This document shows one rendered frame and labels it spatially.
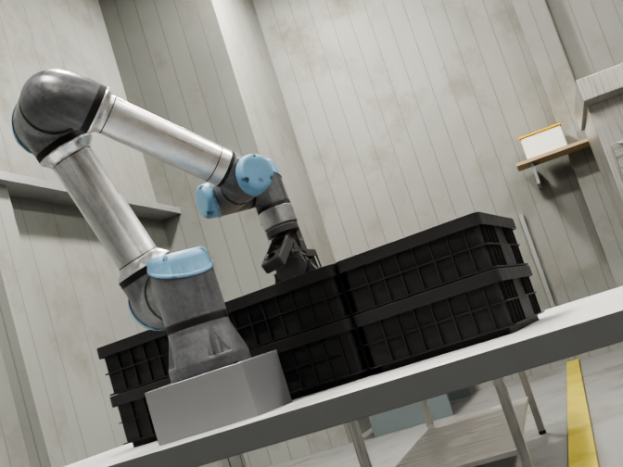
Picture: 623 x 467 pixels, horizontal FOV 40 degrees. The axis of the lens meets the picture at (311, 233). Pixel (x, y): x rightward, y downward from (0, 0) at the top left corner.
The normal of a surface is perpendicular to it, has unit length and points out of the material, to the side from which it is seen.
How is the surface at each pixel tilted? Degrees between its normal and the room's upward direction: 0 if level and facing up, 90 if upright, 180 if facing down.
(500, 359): 90
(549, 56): 90
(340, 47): 90
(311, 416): 90
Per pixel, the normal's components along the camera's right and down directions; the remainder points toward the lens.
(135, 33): -0.28, -0.06
